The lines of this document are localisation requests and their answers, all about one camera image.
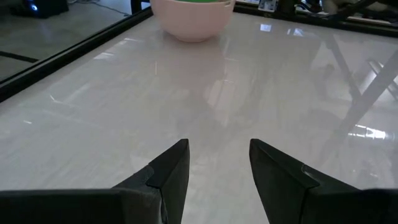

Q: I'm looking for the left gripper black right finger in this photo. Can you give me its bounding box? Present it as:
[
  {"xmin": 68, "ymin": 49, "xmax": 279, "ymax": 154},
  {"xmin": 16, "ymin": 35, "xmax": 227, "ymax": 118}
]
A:
[{"xmin": 248, "ymin": 138, "xmax": 398, "ymax": 224}]

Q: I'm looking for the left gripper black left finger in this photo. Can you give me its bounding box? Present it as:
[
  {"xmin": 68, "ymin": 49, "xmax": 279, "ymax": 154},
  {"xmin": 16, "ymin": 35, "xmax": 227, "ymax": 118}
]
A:
[{"xmin": 0, "ymin": 138, "xmax": 191, "ymax": 224}]

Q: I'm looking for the small green bowl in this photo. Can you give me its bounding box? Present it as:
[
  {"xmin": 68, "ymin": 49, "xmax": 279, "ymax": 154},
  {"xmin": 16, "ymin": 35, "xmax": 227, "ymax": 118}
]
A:
[{"xmin": 174, "ymin": 0, "xmax": 226, "ymax": 4}]

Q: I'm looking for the large pink bowl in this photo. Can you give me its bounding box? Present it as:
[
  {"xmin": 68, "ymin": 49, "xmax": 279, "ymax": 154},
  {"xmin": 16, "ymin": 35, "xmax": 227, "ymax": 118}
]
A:
[{"xmin": 150, "ymin": 0, "xmax": 236, "ymax": 44}]

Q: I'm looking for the small white device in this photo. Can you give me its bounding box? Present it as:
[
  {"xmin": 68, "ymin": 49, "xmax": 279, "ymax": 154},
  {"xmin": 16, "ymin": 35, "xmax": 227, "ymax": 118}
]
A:
[{"xmin": 257, "ymin": 0, "xmax": 278, "ymax": 12}]

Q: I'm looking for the black computer tower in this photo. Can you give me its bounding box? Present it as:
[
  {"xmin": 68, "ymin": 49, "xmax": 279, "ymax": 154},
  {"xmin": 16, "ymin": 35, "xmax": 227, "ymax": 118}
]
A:
[{"xmin": 9, "ymin": 0, "xmax": 70, "ymax": 19}]

